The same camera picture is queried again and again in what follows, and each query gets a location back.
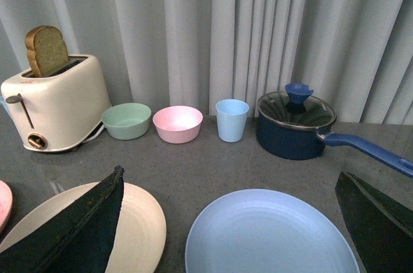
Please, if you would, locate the white toaster cable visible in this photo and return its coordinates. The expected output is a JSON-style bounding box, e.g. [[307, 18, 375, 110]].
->
[[82, 123, 106, 143]]

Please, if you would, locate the blue plate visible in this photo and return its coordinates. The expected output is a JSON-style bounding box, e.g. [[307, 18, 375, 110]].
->
[[185, 189, 359, 272]]

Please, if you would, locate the light blue cup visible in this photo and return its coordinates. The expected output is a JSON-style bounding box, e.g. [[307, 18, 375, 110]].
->
[[216, 99, 249, 143]]

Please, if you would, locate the bread slice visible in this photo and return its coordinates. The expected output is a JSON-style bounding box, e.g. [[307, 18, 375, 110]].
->
[[25, 26, 70, 77]]

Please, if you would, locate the pink bowl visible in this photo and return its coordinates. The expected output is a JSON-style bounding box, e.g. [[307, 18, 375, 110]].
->
[[152, 106, 203, 144]]

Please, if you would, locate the grey curtain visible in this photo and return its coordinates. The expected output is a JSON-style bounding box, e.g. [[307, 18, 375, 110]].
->
[[1, 0, 412, 125]]

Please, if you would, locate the glass pot lid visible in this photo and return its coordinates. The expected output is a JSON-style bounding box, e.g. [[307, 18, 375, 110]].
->
[[257, 83, 337, 130]]

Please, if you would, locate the cream plate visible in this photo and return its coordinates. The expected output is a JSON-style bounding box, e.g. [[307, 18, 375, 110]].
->
[[1, 183, 166, 272]]

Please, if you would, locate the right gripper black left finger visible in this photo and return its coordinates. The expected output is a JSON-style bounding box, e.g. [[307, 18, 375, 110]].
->
[[1, 166, 124, 272]]

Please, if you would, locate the green bowl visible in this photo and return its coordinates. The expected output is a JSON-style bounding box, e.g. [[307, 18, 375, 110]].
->
[[101, 103, 152, 140]]

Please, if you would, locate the pink plate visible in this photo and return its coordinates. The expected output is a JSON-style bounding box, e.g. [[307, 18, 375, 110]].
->
[[0, 181, 13, 232]]

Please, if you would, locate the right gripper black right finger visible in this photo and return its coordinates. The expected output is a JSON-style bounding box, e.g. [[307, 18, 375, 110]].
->
[[335, 172, 412, 272]]

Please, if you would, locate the dark blue saucepan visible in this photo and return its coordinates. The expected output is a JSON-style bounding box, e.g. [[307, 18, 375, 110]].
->
[[256, 114, 412, 177]]

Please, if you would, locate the cream toaster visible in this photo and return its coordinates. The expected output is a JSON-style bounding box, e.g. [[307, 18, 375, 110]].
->
[[1, 55, 111, 152]]

